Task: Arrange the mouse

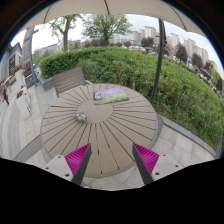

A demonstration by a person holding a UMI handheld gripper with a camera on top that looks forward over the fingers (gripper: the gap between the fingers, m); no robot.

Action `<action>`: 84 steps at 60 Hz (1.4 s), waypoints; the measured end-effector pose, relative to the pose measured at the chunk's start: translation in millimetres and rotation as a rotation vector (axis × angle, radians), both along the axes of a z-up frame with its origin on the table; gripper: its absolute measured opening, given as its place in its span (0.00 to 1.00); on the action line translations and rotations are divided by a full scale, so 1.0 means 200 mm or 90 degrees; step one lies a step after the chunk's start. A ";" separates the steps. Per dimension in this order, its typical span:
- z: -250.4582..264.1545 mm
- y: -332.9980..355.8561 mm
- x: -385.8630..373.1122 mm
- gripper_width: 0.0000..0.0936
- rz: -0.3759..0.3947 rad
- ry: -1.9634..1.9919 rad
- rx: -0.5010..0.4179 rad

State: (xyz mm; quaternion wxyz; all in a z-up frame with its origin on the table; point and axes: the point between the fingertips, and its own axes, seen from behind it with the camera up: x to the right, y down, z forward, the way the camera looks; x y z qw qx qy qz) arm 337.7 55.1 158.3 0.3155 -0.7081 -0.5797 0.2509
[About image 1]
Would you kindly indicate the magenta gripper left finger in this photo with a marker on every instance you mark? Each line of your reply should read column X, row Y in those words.
column 71, row 167

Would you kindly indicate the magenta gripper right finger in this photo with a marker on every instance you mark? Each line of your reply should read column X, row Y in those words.
column 153, row 166

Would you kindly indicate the patterned computer mouse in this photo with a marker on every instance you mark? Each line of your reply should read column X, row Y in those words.
column 80, row 116

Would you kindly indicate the round slatted wooden table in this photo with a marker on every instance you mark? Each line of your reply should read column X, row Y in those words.
column 111, row 129

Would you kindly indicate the green hedge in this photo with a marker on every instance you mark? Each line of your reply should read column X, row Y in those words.
column 181, row 96

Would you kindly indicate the white planter box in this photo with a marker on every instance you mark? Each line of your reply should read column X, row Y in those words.
column 23, row 104

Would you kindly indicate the grey slatted chair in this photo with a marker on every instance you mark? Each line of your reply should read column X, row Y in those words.
column 67, row 80

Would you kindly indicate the person with umbrella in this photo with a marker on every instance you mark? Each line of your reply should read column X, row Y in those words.
column 4, row 89

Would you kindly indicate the dark umbrella pole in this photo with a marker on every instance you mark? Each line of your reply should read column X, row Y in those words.
column 162, row 43

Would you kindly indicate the beige patio umbrella canopy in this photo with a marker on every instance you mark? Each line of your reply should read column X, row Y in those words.
column 153, row 8

